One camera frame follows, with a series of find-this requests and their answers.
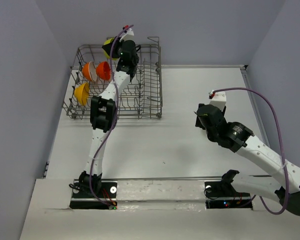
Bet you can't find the lime green bowl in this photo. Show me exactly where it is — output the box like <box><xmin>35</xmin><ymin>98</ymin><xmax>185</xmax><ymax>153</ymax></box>
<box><xmin>101</xmin><ymin>37</ymin><xmax>121</xmax><ymax>60</ymax></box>

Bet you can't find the red orange bowl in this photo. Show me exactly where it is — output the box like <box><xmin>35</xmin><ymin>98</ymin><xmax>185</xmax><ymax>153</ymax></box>
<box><xmin>96</xmin><ymin>61</ymin><xmax>112</xmax><ymax>81</ymax></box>

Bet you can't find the white bowl orange outside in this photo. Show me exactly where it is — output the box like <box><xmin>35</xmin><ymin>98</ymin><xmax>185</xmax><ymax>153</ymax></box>
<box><xmin>81</xmin><ymin>61</ymin><xmax>98</xmax><ymax>82</ymax></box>

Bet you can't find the yellow bowl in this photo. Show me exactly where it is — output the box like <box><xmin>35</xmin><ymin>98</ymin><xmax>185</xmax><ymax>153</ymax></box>
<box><xmin>74</xmin><ymin>83</ymin><xmax>90</xmax><ymax>106</ymax></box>

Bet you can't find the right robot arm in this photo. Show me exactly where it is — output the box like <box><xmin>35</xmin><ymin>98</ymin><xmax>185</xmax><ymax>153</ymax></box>
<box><xmin>195</xmin><ymin>103</ymin><xmax>300</xmax><ymax>216</ymax></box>

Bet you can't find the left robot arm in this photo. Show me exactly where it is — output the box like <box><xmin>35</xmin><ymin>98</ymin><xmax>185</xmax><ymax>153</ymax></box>
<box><xmin>75</xmin><ymin>39</ymin><xmax>140</xmax><ymax>198</ymax></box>

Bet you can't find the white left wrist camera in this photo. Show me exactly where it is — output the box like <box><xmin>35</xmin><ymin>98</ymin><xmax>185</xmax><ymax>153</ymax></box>
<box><xmin>119</xmin><ymin>28</ymin><xmax>135</xmax><ymax>42</ymax></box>

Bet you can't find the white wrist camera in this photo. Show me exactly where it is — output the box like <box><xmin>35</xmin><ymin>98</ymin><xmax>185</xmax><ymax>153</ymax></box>
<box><xmin>209</xmin><ymin>91</ymin><xmax>227</xmax><ymax>111</ymax></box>
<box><xmin>119</xmin><ymin>28</ymin><xmax>135</xmax><ymax>42</ymax></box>

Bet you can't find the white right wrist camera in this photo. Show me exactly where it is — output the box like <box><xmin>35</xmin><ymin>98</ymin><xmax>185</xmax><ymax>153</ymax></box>
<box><xmin>209</xmin><ymin>91</ymin><xmax>227</xmax><ymax>111</ymax></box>

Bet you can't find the grey wire dish rack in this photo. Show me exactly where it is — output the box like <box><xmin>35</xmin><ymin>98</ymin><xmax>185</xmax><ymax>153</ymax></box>
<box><xmin>62</xmin><ymin>36</ymin><xmax>163</xmax><ymax>120</ymax></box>

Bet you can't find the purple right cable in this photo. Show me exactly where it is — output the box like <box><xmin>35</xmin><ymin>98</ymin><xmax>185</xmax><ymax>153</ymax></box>
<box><xmin>213</xmin><ymin>87</ymin><xmax>290</xmax><ymax>215</ymax></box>

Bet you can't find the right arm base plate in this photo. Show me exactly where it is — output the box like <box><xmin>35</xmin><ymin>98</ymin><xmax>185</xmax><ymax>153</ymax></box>
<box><xmin>203</xmin><ymin>181</ymin><xmax>253</xmax><ymax>210</ymax></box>

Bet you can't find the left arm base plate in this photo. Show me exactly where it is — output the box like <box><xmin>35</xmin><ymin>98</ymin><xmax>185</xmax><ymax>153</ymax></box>
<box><xmin>68</xmin><ymin>181</ymin><xmax>118</xmax><ymax>210</ymax></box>

